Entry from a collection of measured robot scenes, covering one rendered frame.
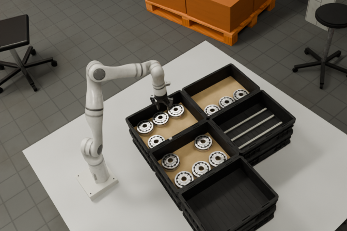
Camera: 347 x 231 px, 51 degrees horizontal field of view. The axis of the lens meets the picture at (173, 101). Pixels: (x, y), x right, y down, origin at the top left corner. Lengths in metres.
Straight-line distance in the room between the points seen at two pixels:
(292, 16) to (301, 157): 2.50
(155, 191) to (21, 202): 1.43
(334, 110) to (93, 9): 3.15
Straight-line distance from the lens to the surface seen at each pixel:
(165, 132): 2.20
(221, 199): 1.95
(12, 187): 3.38
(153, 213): 2.09
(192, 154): 2.09
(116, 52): 4.15
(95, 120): 1.88
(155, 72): 1.88
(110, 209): 2.15
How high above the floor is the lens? 2.57
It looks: 48 degrees down
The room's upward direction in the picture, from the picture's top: 9 degrees counter-clockwise
